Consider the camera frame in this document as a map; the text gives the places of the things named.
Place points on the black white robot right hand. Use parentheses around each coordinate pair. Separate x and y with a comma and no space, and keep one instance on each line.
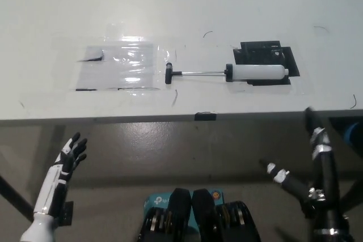
(329,179)

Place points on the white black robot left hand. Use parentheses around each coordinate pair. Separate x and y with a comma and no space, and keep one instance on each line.
(48,191)

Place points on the small white air pump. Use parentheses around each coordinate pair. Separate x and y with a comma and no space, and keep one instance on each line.
(255,72)

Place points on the black metal table leg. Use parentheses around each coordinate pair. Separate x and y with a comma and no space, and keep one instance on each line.
(17,201)
(353,196)

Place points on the blue round object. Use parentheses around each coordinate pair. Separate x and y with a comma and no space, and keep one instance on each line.
(354,133)

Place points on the teal tp-link box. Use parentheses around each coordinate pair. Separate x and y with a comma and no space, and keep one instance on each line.
(154,199)

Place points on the small black tape strip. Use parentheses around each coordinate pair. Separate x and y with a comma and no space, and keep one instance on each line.
(205,116)

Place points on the clear film over grey sheet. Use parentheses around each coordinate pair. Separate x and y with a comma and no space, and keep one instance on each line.
(119,69)

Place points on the black square mat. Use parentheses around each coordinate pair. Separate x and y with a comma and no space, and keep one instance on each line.
(255,53)

